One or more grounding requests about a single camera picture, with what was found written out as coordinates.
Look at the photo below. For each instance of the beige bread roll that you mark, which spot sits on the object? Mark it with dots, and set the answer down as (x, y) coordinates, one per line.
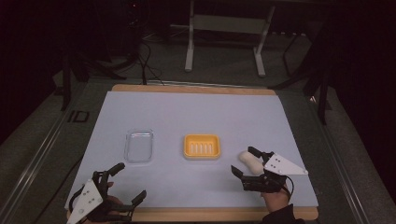
(251, 161)

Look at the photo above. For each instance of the pale blue table mat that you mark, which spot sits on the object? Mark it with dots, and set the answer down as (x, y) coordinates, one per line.
(193, 124)

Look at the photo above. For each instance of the clear plastic container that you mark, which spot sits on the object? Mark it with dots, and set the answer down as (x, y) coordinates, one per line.
(138, 146)

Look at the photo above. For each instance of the black stand legs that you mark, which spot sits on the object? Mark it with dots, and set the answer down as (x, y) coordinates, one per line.
(306, 71)
(84, 65)

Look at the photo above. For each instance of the person's dark sleeve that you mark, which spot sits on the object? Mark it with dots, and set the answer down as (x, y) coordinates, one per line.
(281, 216)

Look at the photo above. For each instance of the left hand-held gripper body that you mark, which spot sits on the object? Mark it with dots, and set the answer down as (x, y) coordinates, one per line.
(90, 199)

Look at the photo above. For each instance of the yellow soap dish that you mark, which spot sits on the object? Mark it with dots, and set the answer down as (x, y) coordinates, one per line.
(202, 146)

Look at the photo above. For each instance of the person's left hand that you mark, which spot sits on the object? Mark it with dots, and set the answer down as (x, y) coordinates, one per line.
(109, 199)

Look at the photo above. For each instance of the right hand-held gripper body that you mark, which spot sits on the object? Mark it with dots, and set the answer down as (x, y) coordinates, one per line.
(274, 174)

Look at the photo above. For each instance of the white metal stand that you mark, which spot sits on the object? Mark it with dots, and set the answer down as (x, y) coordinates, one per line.
(229, 34)

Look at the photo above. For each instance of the person's right hand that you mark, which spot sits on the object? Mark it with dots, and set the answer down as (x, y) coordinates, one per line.
(275, 200)

